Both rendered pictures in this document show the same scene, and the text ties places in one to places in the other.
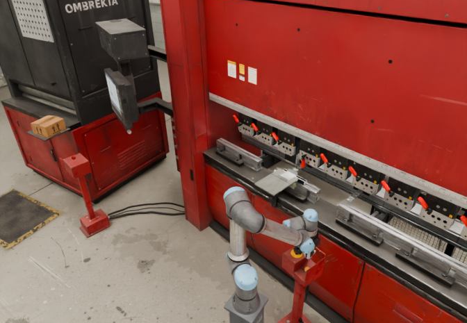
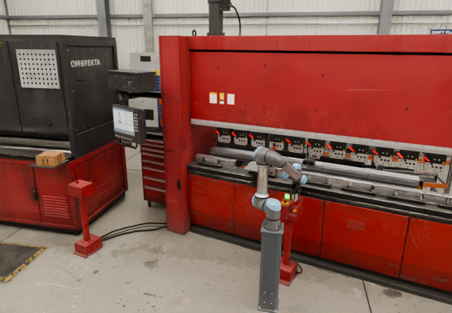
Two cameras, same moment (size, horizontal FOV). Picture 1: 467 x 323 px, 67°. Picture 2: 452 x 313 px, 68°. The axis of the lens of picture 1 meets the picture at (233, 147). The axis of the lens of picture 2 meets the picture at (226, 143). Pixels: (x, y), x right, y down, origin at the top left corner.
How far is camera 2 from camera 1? 1.54 m
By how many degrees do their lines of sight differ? 25
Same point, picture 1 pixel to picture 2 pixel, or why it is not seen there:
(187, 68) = (181, 99)
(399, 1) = (324, 44)
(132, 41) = (148, 79)
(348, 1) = (296, 46)
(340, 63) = (293, 81)
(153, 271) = (161, 265)
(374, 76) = (315, 84)
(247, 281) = (277, 204)
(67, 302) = (95, 301)
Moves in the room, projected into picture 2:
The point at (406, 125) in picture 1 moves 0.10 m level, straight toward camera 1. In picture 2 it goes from (335, 108) to (338, 110)
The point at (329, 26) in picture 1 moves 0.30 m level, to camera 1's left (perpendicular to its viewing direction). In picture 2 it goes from (285, 61) to (257, 61)
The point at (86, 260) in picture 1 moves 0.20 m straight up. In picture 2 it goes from (95, 272) to (93, 255)
